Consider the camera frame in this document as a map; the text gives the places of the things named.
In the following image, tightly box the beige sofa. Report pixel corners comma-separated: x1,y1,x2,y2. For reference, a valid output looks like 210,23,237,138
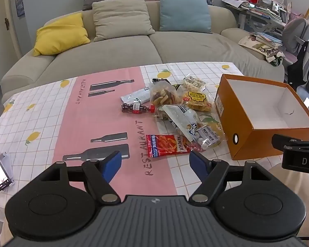
0,0,285,103

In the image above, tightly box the small cola bottle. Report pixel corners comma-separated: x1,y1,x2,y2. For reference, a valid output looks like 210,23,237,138
122,102,156,114

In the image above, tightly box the white phone stand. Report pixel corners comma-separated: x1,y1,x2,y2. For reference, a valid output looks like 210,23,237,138
0,152,15,186

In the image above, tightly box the black hanging bag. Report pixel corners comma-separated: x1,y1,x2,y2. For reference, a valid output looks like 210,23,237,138
288,41,309,91

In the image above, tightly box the pink and white checked tablecloth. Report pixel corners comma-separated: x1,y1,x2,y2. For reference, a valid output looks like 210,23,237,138
0,62,273,227

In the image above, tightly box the clear packet of white puffs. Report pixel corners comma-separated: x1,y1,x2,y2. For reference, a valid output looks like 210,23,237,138
183,75,207,91

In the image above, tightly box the large white and blue packet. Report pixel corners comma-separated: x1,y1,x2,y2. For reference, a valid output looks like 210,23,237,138
157,105,200,142

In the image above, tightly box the beige pillow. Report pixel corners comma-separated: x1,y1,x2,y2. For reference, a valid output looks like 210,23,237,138
92,0,156,42

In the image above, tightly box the waffle packet with yellow label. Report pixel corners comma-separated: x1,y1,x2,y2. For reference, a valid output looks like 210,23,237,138
181,90,213,113

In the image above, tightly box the cluttered desk with books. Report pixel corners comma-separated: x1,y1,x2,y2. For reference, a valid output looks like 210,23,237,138
221,0,309,35

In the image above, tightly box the yellow pillow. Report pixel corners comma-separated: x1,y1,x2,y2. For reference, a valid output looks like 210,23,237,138
33,13,91,56

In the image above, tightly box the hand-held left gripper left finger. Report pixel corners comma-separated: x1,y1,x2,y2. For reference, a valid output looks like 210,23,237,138
38,150,123,203

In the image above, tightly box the white and teal snack packet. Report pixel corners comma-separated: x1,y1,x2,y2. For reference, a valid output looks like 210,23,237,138
120,87,152,104

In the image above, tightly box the clear bag of mixed crackers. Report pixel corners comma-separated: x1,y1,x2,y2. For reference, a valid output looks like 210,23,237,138
150,78,181,106

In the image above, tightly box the stack of books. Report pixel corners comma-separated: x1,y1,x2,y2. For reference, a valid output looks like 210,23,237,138
250,32,283,48

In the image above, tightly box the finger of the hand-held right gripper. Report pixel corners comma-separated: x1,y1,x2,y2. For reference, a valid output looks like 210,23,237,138
271,133,309,155

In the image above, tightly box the red snack packet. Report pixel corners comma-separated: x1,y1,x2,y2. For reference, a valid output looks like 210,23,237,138
146,134,191,158

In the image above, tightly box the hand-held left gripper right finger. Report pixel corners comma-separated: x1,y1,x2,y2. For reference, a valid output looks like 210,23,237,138
188,150,273,203

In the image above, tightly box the orange cardboard box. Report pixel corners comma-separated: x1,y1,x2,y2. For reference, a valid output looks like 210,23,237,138
215,73,309,161

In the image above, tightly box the grey desk chair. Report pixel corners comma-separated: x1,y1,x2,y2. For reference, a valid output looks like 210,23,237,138
282,18,309,59

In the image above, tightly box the light blue pillow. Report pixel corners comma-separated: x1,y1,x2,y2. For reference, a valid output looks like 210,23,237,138
159,0,213,34

